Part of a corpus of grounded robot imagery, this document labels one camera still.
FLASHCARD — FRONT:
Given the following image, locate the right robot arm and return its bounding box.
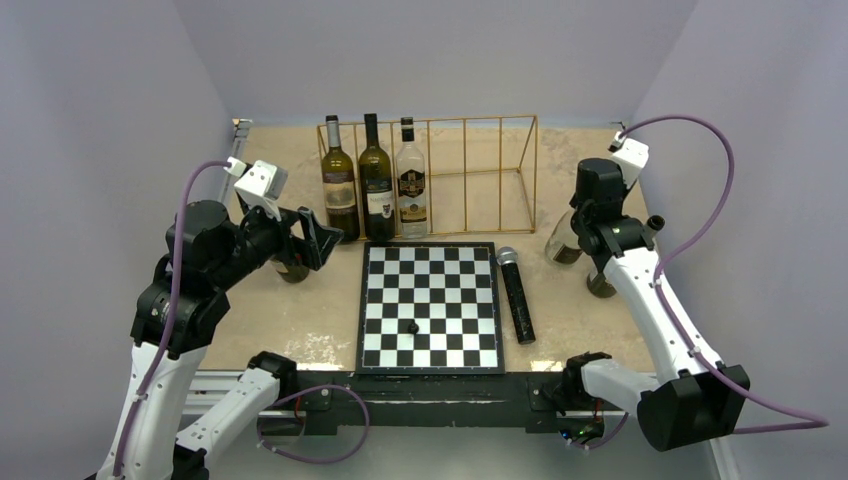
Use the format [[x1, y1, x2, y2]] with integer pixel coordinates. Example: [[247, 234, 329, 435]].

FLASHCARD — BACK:
[[561, 158, 750, 451]]

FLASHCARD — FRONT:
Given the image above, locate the green Primitivo wine bottle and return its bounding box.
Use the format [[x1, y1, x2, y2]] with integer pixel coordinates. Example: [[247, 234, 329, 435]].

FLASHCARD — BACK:
[[321, 115, 360, 243]]

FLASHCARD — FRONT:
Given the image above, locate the black white chessboard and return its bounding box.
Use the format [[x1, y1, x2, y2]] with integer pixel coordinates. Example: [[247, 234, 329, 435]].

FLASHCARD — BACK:
[[355, 242, 505, 376]]

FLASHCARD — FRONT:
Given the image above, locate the black handheld microphone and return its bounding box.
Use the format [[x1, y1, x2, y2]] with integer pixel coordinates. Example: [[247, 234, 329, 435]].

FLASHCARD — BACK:
[[496, 246, 536, 345]]

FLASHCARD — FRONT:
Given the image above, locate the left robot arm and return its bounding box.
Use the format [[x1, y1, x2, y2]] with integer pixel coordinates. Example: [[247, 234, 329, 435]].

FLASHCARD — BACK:
[[97, 200, 343, 479]]

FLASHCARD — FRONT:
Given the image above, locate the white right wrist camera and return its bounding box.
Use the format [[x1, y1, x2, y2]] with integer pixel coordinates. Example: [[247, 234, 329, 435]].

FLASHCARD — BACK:
[[608, 131, 650, 191]]

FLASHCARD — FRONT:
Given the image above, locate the clear glass bottle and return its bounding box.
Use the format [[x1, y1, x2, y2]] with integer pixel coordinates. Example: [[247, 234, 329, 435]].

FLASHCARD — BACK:
[[545, 209, 583, 265]]

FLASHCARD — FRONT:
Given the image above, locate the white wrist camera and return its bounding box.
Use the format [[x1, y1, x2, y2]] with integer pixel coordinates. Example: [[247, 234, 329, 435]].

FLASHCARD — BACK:
[[608, 131, 650, 191], [224, 156, 288, 221]]

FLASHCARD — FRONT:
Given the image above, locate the dark bottle far right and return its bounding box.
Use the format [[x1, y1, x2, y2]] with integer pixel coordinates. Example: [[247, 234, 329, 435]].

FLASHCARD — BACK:
[[586, 214, 667, 299]]

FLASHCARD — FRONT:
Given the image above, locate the green wine bottle far left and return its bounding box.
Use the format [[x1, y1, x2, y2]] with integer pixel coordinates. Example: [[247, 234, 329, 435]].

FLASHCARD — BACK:
[[270, 259, 310, 284]]

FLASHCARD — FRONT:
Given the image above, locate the clear square liquor bottle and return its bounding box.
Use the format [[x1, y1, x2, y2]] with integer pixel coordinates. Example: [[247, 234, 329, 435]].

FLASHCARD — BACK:
[[395, 117, 428, 239]]

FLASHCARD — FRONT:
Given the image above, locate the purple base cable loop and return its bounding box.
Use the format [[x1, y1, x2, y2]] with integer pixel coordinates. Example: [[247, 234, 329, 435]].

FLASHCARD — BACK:
[[256, 382, 371, 465]]

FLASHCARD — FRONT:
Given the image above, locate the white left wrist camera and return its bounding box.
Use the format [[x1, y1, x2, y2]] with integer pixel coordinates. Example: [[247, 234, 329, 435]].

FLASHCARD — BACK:
[[224, 156, 288, 221]]

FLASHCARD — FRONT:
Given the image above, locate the gold wire wine rack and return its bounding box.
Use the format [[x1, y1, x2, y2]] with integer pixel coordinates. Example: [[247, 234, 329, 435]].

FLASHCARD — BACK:
[[316, 113, 539, 238]]

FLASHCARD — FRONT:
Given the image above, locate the dark green wine bottle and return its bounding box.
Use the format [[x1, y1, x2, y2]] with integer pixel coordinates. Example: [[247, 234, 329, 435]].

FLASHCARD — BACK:
[[358, 113, 396, 242]]

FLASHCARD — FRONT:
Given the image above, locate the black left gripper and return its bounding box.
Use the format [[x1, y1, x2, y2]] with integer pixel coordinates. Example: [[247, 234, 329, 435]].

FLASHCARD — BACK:
[[210, 195, 342, 288]]

